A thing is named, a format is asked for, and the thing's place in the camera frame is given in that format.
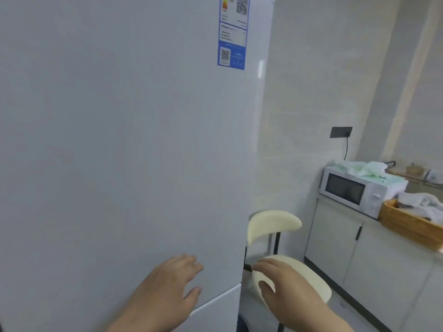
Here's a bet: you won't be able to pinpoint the white refrigerator body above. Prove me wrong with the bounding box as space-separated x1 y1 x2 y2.
171 282 243 332

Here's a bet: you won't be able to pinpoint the cream chair black legs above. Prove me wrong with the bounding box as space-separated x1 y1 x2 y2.
242 209 333 332

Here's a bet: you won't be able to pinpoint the blue energy label sticker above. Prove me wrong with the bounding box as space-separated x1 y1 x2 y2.
217 0 251 71

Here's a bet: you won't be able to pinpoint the pale green plastic bag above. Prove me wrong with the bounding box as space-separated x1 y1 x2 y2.
334 160 388 178

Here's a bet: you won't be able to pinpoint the dark wall socket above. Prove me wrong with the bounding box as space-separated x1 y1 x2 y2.
329 126 353 139

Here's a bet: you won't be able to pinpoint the grey white cloth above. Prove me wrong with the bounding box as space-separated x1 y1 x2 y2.
396 192 443 225

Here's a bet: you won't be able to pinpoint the person's left hand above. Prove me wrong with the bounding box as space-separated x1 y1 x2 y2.
119 253 205 332

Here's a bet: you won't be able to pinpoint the orange woven basket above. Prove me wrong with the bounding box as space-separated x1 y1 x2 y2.
378 198 443 252

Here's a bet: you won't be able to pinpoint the white microwave oven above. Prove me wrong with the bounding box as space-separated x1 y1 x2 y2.
319 166 409 220

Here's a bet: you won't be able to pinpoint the person's right hand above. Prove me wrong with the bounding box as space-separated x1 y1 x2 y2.
253 257 344 332

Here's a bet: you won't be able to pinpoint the white refrigerator door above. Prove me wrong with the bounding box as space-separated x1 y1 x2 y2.
0 0 277 332

